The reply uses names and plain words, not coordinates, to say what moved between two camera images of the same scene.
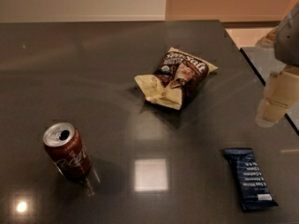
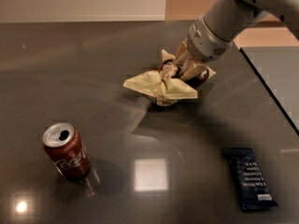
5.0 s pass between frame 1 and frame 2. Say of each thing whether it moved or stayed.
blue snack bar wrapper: stayed
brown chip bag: moved
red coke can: stayed
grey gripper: moved
